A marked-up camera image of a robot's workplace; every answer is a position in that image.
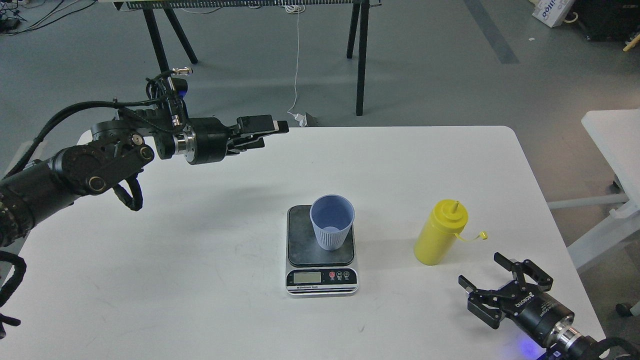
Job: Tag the blue plastic cup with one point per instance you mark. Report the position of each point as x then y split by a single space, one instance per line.
332 217

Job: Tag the yellow squeeze bottle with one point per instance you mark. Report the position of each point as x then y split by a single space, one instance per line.
443 227

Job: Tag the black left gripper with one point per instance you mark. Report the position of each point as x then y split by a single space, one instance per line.
210 141

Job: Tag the white cardboard box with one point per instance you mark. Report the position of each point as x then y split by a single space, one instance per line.
554 13

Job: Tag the digital kitchen scale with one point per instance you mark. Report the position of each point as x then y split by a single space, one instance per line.
312 271

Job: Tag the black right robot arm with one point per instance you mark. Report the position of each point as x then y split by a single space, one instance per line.
573 345

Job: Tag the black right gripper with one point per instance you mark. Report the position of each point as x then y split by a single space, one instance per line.
524 300

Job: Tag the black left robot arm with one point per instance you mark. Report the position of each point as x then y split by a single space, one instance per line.
33 190

